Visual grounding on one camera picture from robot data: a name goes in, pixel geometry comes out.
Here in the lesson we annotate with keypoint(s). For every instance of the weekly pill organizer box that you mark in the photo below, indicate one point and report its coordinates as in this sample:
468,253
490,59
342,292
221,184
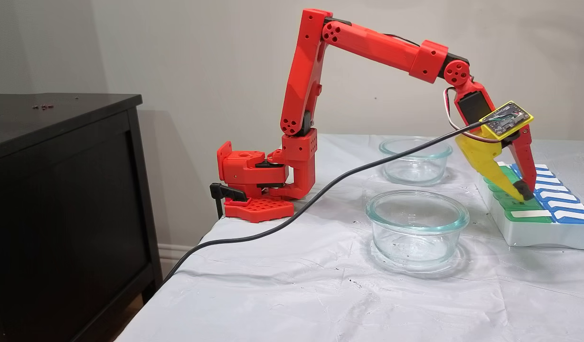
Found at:
534,232

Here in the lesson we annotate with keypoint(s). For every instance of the black table clamp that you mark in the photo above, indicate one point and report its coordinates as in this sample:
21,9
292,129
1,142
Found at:
225,191

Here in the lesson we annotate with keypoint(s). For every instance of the clear glass bowl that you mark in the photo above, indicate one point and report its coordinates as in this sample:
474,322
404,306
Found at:
418,213
415,166

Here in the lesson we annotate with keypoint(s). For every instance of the black wooden cabinet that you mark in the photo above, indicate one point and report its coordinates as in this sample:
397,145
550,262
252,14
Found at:
59,213

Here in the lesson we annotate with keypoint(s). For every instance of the white tablecloth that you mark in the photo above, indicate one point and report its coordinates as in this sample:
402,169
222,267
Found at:
320,294

